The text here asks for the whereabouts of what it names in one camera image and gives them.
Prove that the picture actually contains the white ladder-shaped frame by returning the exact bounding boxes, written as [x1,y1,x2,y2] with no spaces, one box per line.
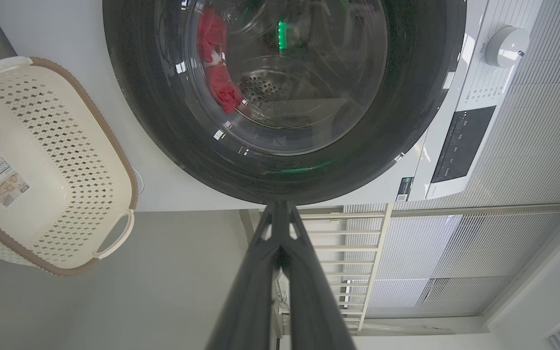
[304,204,393,332]

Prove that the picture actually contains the red and white garment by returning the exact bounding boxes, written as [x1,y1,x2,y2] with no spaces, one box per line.
[196,7,244,115]

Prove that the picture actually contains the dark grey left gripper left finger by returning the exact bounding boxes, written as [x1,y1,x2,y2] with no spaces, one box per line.
[206,202,285,350]

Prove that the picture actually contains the white washing machine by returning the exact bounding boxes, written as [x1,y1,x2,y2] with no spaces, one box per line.
[0,0,533,212]

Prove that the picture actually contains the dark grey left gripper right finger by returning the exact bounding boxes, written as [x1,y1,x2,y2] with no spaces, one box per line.
[282,202,358,350]

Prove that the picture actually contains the cream laundry basket brown rim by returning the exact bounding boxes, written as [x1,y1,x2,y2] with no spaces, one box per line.
[0,56,140,277]

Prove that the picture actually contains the black glass washing machine door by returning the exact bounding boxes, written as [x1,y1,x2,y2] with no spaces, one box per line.
[103,0,468,206]

